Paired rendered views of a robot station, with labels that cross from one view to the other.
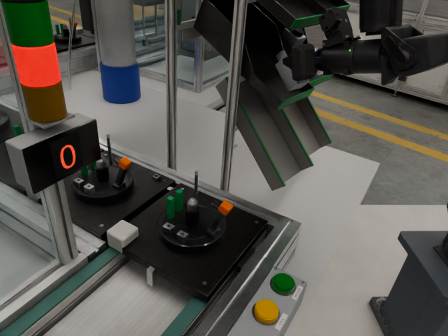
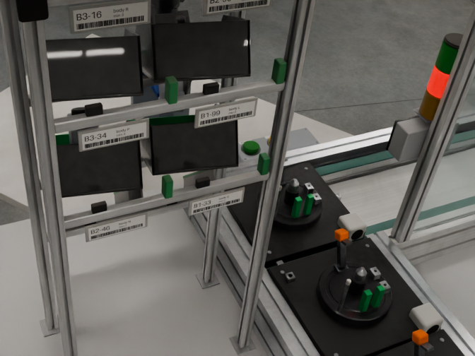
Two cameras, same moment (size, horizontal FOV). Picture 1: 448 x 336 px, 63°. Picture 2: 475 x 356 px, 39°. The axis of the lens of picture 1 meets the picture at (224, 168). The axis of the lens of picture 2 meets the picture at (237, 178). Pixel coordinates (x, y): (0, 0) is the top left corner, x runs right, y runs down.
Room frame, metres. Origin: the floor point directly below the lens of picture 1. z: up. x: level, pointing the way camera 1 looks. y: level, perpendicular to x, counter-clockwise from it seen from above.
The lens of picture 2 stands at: (1.53, 0.48, 1.95)
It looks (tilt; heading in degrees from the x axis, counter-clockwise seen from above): 41 degrees down; 210
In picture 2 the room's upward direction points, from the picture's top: 8 degrees clockwise
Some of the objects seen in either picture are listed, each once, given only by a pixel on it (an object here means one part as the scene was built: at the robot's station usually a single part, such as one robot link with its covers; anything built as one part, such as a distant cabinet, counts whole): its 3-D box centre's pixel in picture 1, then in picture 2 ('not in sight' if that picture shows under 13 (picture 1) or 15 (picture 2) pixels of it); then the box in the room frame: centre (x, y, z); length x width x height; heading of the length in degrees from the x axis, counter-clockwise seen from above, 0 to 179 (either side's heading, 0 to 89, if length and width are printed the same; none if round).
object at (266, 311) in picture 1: (266, 312); not in sight; (0.39, -0.09, 0.96); 0.04 x 0.04 x 0.02
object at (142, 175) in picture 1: (101, 170); (358, 282); (0.70, 0.28, 1.01); 0.24 x 0.24 x 0.13; 61
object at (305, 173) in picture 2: (191, 232); (288, 210); (0.57, 0.06, 0.96); 0.24 x 0.24 x 0.02; 61
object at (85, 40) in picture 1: (65, 31); not in sight; (1.89, 0.85, 1.01); 0.24 x 0.24 x 0.13; 61
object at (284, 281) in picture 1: (283, 284); (250, 148); (0.45, -0.12, 0.96); 0.04 x 0.04 x 0.02
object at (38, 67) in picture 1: (37, 62); (444, 80); (0.46, 0.25, 1.33); 0.05 x 0.05 x 0.05
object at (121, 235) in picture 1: (123, 236); (351, 227); (0.53, 0.19, 0.97); 0.05 x 0.05 x 0.04; 61
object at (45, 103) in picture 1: (45, 98); (436, 102); (0.46, 0.25, 1.28); 0.05 x 0.05 x 0.05
